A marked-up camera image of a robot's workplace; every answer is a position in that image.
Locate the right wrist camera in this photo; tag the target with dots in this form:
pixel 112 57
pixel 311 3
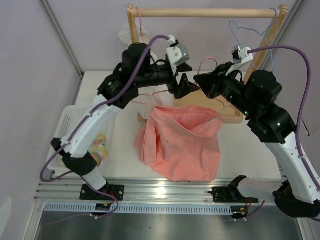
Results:
pixel 241 57

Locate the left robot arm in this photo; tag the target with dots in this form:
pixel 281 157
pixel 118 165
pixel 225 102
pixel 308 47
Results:
pixel 113 95

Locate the pink skirt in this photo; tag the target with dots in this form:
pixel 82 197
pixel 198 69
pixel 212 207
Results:
pixel 181 143

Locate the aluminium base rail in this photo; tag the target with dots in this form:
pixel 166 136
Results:
pixel 152 196

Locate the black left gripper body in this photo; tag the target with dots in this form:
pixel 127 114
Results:
pixel 174 87

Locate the pastel floral cloth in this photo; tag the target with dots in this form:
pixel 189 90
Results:
pixel 98 149

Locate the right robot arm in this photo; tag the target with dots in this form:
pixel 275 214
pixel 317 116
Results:
pixel 297 196

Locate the wooden clothes rack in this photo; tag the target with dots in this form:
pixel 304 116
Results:
pixel 207 46

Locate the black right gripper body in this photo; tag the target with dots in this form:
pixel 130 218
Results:
pixel 223 85

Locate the white plastic basket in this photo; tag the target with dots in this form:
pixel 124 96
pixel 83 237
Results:
pixel 69 119

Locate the pink hanger with white garment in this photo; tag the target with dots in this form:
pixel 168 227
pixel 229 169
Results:
pixel 140 23

